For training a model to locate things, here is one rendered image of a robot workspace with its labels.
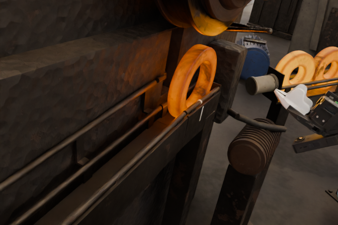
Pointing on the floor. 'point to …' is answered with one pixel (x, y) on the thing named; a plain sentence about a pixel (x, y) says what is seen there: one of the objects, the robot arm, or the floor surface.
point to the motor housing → (244, 172)
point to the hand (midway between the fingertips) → (277, 95)
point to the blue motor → (254, 59)
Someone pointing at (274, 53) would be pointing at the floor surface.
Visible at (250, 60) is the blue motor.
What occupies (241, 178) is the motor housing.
